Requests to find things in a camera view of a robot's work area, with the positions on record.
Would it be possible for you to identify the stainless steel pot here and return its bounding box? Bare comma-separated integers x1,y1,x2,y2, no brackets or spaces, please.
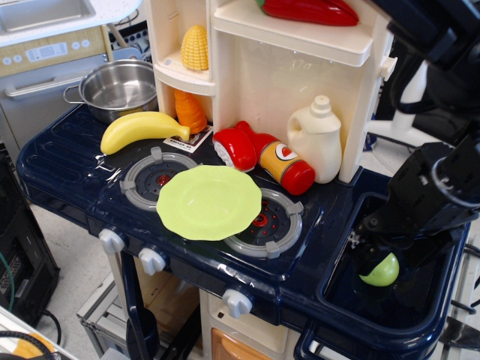
63,59,158,124

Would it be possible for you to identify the yellow cloth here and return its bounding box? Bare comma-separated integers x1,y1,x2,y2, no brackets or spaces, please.
13,333,55,359

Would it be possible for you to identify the cream toy detergent jug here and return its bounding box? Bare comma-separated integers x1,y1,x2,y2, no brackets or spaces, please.
287,95,342,184

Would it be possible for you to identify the grey left stove burner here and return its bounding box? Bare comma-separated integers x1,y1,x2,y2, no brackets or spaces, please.
120,147,198,212

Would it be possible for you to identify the red toy ketchup bottle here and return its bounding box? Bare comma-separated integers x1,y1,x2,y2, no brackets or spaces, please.
235,121,316,196

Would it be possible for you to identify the red toy chili pepper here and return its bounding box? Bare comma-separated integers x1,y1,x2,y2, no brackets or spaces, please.
256,0,359,26

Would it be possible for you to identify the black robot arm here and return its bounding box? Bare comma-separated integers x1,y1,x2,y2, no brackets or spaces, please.
351,1,479,275

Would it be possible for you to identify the green toy pear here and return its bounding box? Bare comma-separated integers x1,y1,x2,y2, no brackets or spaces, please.
359,253,400,287

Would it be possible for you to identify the grey right stove burner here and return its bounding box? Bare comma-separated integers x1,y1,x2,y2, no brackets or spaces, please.
224,188,304,259

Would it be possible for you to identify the navy toy kitchen counter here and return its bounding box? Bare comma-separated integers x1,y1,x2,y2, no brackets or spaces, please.
16,106,476,359

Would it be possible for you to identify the yellow toy corn cob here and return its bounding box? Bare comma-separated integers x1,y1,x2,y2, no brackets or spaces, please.
181,25,209,71

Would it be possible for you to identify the grey stove burner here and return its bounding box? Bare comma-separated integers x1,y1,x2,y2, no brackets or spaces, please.
224,188,304,259
120,147,198,212

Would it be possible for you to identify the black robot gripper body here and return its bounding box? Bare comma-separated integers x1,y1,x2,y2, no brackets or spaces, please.
355,141,476,247

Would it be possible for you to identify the grey right stove knob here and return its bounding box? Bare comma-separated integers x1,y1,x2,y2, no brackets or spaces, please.
222,289,253,319

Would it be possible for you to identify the white metal stand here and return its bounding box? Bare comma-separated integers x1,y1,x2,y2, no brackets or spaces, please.
367,59,451,147

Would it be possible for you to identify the black computer case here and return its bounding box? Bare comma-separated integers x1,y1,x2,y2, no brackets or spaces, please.
1,154,60,327

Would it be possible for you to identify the orange toy carrot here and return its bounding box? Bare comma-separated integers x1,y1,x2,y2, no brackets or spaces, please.
174,89,207,134

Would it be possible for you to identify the light green plastic plate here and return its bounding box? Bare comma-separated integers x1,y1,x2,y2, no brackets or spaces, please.
156,165,262,241

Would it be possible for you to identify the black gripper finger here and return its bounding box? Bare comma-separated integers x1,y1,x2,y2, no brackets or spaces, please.
406,230,455,269
352,240,392,276

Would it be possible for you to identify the small printed label card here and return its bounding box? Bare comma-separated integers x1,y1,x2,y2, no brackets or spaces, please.
163,125,214,155

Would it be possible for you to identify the grey stove knob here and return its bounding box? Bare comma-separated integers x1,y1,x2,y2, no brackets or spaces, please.
139,247,167,276
98,229,125,255
222,289,253,319

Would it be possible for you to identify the grey middle stove knob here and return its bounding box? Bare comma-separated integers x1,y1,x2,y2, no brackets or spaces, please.
139,247,167,276

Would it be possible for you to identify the toy dishwasher appliance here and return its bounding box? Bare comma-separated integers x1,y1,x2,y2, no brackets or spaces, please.
0,0,113,153

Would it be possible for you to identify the cream toy kitchen shelf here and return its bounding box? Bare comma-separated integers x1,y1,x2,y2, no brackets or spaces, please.
144,1,395,183

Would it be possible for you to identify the grey left stove knob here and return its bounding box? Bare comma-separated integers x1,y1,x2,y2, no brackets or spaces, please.
98,229,125,255

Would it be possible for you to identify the yellow toy banana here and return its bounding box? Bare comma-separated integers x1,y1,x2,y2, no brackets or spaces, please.
100,111,191,155

